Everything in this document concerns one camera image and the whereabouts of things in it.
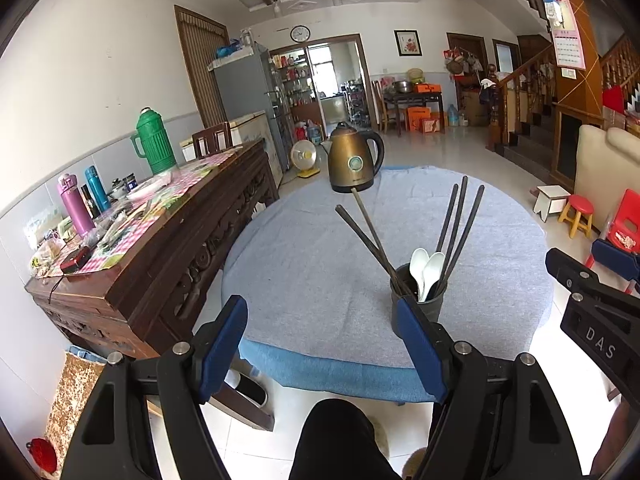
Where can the bronze electric kettle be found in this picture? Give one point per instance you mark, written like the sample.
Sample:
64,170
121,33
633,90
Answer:
354,157

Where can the grey table cloth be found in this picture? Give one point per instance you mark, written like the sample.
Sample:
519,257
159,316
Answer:
320,306

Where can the brown wooden door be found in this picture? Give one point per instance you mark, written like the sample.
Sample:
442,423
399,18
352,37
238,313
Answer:
200,37

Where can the wall calendar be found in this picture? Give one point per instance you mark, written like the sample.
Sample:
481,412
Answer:
565,34

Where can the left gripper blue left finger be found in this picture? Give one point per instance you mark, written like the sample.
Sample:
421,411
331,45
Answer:
214,346

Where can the white chest freezer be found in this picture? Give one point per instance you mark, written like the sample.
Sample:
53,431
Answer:
250,127

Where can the white ceramic spoon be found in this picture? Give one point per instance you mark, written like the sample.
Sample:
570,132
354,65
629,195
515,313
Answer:
431,273
417,264

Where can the white electric fan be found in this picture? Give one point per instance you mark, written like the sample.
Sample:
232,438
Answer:
304,158

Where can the red plastic chair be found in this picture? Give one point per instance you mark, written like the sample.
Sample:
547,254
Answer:
623,230

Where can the wooden chair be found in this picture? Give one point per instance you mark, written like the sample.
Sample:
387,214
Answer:
212,140

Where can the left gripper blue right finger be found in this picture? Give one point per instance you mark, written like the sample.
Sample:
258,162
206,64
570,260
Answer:
427,346

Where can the orange cardboard box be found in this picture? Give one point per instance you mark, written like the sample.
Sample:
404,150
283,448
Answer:
416,116

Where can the grey refrigerator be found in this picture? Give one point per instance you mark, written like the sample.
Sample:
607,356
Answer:
248,82

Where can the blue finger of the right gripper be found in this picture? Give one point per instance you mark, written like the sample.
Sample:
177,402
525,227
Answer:
624,264

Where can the purple water bottle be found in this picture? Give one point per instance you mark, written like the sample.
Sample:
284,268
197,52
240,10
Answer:
74,204

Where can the brown chopstick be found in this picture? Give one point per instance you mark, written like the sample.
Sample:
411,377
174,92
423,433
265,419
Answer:
372,248

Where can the green thermos jug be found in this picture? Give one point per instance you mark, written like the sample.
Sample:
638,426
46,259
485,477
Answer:
151,142

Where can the red round stool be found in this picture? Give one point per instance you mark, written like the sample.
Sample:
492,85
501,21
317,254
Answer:
578,213

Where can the dark chopstick group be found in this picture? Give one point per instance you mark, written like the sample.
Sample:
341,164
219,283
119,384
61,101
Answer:
466,232

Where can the round wall clock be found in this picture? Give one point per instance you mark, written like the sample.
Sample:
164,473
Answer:
300,34

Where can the framed wall picture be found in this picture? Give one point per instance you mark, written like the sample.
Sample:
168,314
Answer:
408,43

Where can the white small stool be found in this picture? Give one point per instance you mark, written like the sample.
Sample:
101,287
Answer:
550,199

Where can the dark carved wooden sideboard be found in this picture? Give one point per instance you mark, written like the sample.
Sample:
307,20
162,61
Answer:
152,297

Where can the dark wooden side table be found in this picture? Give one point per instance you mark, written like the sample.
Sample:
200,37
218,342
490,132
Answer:
398,105

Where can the teal water bottle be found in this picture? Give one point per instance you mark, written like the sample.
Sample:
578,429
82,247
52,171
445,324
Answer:
96,189

